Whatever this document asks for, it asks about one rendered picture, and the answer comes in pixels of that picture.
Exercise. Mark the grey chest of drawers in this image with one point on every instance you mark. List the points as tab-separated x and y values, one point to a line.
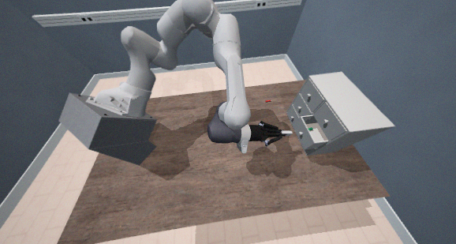
356	112

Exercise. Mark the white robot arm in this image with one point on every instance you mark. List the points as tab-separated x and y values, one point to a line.
230	122

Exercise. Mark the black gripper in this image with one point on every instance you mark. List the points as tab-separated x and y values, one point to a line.
262	131

